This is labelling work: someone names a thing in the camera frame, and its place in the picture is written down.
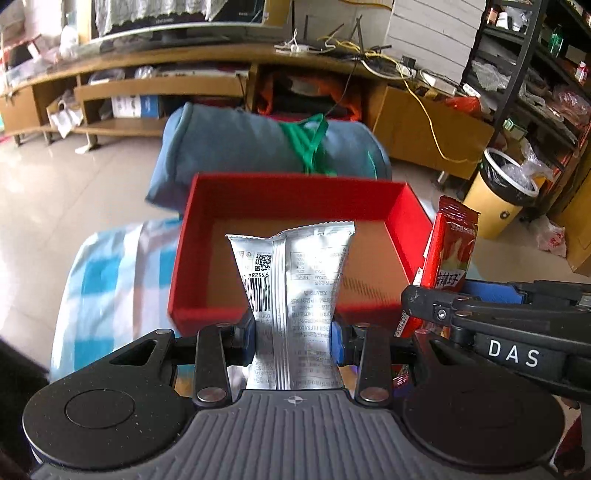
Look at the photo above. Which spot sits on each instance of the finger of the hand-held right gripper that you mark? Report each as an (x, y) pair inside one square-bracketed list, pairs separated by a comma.
[(429, 307), (489, 291)]

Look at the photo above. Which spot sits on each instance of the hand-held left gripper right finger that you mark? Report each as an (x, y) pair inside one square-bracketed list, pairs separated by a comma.
[(338, 344)]

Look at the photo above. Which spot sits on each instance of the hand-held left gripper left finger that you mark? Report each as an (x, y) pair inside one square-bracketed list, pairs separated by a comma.
[(249, 341)]

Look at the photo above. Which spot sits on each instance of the red snack packet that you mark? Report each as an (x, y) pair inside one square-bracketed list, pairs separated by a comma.
[(450, 249)]

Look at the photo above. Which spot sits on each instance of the silver foil snack packet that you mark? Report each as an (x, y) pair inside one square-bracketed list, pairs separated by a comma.
[(295, 277)]

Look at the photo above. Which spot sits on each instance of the red cardboard box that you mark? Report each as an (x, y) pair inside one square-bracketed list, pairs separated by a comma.
[(277, 198)]

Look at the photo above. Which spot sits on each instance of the white plastic bag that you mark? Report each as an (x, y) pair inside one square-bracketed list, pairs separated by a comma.
[(551, 237)]

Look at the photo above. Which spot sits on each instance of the yellow trash bin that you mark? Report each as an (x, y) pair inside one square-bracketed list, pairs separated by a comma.
[(489, 207)]

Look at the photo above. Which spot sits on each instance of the blue white checked cloth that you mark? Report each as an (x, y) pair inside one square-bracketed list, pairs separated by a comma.
[(101, 286)]

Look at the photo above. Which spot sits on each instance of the red plastic bag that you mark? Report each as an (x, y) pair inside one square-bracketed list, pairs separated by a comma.
[(464, 104)]

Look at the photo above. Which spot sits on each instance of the blue rolled blanket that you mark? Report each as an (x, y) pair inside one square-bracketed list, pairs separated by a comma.
[(221, 147)]

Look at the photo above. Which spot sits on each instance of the orange plastic bag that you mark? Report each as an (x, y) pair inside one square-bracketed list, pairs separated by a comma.
[(341, 94)]

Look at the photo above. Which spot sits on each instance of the black metal shelf rack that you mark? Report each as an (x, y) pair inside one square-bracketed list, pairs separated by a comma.
[(531, 60)]

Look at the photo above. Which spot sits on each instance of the green bottle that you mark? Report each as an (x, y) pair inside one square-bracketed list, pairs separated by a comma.
[(556, 41)]

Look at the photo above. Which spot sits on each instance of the white blue carton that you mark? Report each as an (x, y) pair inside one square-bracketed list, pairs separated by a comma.
[(136, 107)]

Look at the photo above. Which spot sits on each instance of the white slatted panel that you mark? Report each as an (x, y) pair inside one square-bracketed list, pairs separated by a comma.
[(434, 37)]

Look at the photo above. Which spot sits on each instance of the wooden television stand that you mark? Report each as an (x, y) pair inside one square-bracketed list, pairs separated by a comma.
[(194, 85)]

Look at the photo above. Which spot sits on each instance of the black router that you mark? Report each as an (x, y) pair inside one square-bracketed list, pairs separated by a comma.
[(341, 46)]

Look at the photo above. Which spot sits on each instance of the white power strip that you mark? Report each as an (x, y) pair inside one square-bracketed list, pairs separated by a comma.
[(293, 47)]

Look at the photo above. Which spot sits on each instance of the television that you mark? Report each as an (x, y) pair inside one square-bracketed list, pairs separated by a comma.
[(240, 14)]

